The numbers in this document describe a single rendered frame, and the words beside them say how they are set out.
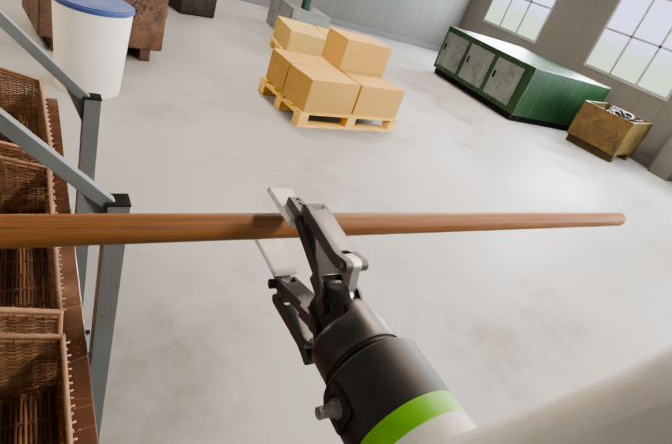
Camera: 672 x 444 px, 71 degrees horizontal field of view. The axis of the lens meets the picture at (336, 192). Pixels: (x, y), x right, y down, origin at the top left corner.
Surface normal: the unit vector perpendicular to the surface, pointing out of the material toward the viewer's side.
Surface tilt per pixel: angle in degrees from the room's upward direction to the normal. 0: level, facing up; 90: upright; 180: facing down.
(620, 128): 90
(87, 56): 94
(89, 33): 94
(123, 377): 0
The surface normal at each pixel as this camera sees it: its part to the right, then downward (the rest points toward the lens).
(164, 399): 0.31, -0.84
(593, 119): -0.74, 0.09
